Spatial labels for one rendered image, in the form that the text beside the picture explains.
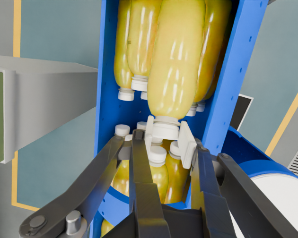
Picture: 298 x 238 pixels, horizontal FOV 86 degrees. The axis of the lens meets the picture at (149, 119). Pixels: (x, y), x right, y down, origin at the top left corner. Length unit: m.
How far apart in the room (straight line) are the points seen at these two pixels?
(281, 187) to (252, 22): 0.49
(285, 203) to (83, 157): 1.64
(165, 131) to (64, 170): 1.88
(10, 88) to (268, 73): 1.69
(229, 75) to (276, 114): 1.60
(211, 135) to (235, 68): 0.10
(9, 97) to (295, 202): 0.93
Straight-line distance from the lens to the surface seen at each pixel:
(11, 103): 0.67
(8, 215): 2.90
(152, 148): 0.33
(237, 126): 1.53
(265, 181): 0.60
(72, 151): 1.88
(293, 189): 0.66
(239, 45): 0.26
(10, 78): 0.64
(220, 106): 0.26
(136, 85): 0.32
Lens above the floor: 1.45
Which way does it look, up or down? 73 degrees down
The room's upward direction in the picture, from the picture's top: 169 degrees counter-clockwise
